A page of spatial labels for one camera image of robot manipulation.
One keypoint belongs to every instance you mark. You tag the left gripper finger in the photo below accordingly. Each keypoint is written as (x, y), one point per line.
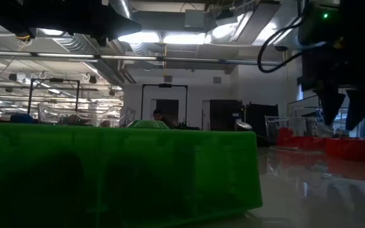
(106, 22)

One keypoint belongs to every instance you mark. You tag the red two-stud toy block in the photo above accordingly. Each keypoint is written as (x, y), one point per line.
(285, 136)

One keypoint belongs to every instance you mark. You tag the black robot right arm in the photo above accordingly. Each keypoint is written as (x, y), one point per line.
(360, 19)

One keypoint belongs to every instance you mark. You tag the black ceiling fixture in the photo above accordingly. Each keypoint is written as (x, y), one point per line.
(24, 38)

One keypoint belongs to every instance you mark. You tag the ceiling light panel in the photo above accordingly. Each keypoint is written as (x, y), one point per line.
(139, 37)
(184, 38)

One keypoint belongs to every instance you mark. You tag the grey ceiling pipe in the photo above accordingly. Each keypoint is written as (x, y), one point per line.
(65, 55)

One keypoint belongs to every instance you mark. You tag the black cabinet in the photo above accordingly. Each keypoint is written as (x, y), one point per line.
(261, 120)

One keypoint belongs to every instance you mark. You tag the grey ventilation box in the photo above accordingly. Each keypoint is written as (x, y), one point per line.
(195, 19)

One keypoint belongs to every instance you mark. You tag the shiny metal dome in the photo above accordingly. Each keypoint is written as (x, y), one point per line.
(243, 125)

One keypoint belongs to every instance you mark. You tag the blue toy block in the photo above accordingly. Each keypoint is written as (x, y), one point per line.
(21, 118)

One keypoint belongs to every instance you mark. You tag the person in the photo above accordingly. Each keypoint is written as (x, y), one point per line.
(157, 115)

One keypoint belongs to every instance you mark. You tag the long green toy block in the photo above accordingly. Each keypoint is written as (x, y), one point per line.
(170, 164)

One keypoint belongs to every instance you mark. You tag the black gantry frame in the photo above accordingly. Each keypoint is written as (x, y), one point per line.
(165, 85)
(55, 80)

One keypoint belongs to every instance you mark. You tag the silver ventilation duct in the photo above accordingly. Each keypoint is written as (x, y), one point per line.
(252, 22)

